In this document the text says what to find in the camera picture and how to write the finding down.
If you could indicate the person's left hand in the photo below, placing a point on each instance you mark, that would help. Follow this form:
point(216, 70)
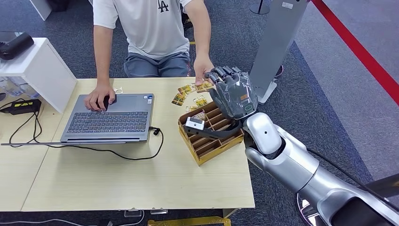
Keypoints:
point(202, 67)

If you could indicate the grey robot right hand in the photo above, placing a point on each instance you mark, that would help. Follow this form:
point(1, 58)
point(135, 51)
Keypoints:
point(235, 93)

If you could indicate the person's right hand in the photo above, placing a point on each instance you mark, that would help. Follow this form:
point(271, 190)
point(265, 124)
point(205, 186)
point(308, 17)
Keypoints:
point(96, 95)

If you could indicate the black computer mouse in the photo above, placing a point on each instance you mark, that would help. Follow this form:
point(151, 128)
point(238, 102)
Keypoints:
point(106, 102)

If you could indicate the yellow printed card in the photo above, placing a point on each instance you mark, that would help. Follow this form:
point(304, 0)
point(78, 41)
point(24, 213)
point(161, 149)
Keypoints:
point(200, 100)
point(202, 87)
point(199, 116)
point(185, 89)
point(190, 108)
point(178, 99)

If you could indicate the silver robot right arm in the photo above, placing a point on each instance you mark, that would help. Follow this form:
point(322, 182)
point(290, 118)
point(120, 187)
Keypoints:
point(296, 168)

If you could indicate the person's left forearm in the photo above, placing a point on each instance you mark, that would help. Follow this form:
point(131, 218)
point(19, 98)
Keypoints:
point(199, 31)

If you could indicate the person's right forearm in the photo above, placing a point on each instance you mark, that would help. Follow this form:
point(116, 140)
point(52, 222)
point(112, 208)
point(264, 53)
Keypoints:
point(102, 56)

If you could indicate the person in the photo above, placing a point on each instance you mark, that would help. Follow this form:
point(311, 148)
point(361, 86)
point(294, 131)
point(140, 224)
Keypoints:
point(152, 28)

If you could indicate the wooden slotted card holder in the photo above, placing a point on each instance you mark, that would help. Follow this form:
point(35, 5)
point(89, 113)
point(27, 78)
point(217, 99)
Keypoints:
point(205, 149)

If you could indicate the small white clip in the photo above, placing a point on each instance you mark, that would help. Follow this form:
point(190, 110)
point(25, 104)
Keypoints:
point(118, 90)

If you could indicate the grey laptop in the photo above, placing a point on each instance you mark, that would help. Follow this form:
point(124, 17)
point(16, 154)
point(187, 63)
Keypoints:
point(118, 115)

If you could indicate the white shelf box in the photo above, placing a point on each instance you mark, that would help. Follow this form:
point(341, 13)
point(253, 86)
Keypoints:
point(46, 71)

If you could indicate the grey standing panel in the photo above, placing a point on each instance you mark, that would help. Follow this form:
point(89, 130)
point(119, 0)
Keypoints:
point(276, 40)

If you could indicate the black power adapter yellow label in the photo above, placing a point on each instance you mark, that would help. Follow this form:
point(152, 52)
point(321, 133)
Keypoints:
point(23, 106)

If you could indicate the clear plastic bottles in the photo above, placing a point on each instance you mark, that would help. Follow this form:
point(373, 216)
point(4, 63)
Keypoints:
point(17, 87)

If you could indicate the round grey stand base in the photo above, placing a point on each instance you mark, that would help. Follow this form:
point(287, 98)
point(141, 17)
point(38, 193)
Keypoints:
point(260, 7)

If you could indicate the black handheld device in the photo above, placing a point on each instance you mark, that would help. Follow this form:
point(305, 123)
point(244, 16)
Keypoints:
point(15, 46)

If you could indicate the white cabinet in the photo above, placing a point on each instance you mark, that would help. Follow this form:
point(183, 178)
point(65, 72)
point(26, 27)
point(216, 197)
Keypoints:
point(41, 7)

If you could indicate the dark grey bar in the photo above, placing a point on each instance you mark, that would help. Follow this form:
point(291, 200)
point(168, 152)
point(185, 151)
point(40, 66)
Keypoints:
point(383, 185)

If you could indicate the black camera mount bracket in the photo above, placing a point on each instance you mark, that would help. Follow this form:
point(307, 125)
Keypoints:
point(218, 134)

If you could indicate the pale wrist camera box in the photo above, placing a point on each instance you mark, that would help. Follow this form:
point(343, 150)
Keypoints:
point(197, 123)

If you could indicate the clear plastic bracket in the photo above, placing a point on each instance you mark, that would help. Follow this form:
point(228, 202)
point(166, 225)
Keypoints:
point(133, 213)
point(159, 211)

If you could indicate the yellow metal frame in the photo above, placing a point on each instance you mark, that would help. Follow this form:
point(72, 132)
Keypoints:
point(190, 222)

